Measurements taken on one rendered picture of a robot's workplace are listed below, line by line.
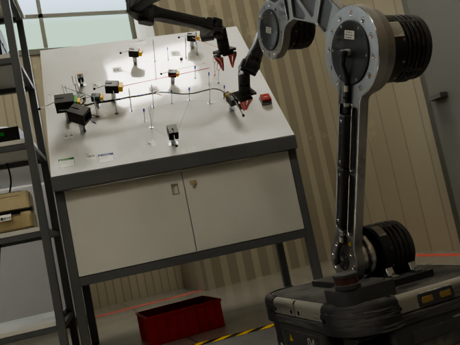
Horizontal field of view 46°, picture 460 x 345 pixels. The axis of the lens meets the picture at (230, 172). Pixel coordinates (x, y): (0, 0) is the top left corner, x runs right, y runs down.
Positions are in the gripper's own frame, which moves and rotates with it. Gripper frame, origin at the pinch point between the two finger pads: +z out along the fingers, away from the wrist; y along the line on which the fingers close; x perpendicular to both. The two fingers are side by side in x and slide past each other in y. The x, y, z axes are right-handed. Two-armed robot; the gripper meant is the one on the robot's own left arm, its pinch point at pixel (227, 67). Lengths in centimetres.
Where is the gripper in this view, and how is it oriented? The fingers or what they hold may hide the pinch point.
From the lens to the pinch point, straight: 272.0
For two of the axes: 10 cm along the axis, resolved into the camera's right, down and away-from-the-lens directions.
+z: 1.9, 8.9, 4.2
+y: -8.6, 3.6, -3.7
